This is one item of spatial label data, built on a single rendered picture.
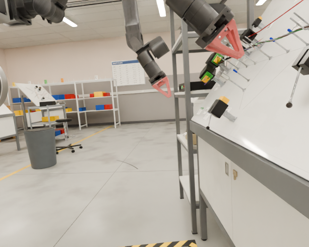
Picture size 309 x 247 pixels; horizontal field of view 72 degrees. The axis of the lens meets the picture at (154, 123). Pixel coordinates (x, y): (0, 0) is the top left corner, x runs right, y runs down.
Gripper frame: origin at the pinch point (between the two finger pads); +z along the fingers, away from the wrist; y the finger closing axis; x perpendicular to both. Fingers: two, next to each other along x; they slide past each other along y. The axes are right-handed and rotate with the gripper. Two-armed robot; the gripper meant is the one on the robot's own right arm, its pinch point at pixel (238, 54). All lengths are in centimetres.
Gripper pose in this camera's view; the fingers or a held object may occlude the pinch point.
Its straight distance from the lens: 53.7
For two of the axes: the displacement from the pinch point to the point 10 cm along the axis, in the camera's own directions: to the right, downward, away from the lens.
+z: 7.5, 6.5, 1.0
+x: -6.6, 7.5, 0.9
